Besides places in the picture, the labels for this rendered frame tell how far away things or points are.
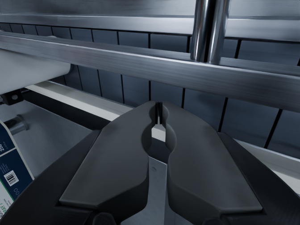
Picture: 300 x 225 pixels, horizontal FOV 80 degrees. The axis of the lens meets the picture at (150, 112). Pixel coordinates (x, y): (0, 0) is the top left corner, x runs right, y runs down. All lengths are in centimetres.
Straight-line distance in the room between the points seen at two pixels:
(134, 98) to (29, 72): 12
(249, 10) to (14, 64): 23
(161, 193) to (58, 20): 27
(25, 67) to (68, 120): 15
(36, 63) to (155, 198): 24
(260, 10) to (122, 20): 12
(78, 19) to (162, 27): 11
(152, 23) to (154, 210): 27
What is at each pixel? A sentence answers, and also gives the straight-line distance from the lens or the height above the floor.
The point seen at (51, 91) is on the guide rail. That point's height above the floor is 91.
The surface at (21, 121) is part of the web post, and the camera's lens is 55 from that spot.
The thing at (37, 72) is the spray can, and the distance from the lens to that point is 25.
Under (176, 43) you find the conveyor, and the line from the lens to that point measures 17.
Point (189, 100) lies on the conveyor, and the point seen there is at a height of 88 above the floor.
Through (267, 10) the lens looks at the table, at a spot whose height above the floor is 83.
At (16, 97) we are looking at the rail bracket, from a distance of 44.
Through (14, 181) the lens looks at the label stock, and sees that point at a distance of 60.
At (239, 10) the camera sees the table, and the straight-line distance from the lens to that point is 20.
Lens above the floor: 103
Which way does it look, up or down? 46 degrees down
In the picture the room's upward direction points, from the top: 128 degrees counter-clockwise
